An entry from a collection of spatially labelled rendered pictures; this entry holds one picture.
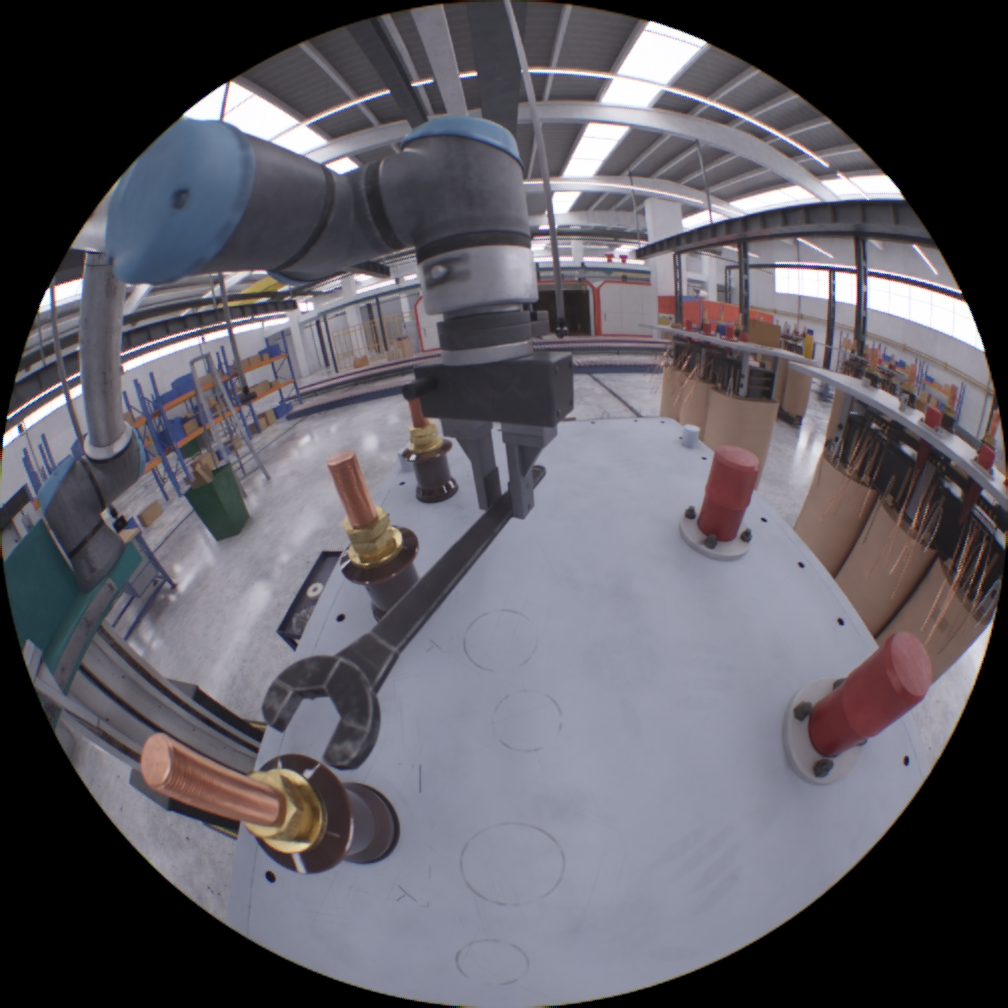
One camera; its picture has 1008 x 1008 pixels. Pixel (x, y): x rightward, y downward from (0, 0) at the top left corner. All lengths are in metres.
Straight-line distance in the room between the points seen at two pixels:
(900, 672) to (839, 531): 1.53
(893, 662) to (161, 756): 0.43
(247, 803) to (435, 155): 0.40
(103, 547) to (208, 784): 0.81
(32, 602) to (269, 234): 0.98
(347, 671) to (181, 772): 0.13
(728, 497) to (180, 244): 0.53
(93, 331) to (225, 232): 0.64
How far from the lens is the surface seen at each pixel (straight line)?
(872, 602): 1.73
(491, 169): 0.26
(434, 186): 0.25
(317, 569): 1.42
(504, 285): 0.23
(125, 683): 1.24
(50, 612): 1.07
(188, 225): 0.18
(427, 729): 0.33
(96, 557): 0.95
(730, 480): 0.44
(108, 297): 0.79
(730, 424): 2.45
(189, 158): 0.18
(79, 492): 0.95
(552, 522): 0.49
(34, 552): 1.07
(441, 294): 0.24
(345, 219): 0.27
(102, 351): 0.83
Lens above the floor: 1.66
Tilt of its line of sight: 34 degrees down
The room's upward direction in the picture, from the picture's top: 7 degrees counter-clockwise
